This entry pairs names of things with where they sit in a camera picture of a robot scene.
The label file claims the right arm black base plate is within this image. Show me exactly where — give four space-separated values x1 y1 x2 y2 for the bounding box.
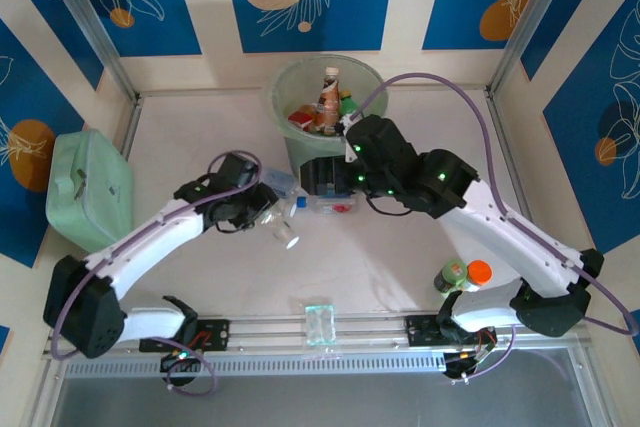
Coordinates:
404 314 496 348

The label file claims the crushed clear bottle light-blue label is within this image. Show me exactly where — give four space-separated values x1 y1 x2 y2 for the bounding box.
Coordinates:
260 166 302 198

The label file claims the brown label drink bottle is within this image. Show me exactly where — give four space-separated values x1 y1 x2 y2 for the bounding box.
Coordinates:
314 65 344 136

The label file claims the green jar green lid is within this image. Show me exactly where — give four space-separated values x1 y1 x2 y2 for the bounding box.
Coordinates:
433 257 469 294

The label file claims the grey-green mesh bin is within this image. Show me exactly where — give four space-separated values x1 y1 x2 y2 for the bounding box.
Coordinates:
271 53 391 183

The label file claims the mint green zip case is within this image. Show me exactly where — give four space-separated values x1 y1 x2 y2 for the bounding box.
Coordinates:
45 129 137 253

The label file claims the green plastic bottle yellow cap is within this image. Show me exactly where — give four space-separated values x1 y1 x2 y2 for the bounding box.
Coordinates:
337 89 364 121

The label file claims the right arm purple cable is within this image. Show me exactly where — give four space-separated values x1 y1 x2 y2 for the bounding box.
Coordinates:
349 73 636 386

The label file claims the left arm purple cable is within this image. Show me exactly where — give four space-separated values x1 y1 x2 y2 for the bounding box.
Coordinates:
49 149 220 397

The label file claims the jar with orange lid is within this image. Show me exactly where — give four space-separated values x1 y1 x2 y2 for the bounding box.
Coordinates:
462 259 494 293

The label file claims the red label drink bottle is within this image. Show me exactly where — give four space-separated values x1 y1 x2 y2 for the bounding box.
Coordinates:
287 104 317 133

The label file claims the small clear plastic box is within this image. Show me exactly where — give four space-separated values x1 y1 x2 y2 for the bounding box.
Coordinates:
303 303 337 347

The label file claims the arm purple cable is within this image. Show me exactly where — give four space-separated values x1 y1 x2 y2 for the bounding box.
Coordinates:
49 149 220 397
349 73 636 386

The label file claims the slotted grey cable duct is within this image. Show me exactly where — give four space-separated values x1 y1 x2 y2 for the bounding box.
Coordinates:
63 350 449 379

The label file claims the aluminium mounting rail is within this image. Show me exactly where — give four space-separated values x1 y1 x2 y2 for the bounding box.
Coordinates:
42 314 586 356

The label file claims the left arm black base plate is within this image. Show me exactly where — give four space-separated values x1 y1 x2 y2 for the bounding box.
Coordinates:
138 317 232 353

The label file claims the aluminium frame post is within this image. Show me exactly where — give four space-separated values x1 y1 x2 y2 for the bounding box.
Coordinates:
487 0 576 98
34 0 141 101

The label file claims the clear bottle blue cap red mark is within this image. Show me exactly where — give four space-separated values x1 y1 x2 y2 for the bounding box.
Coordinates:
295 194 362 217

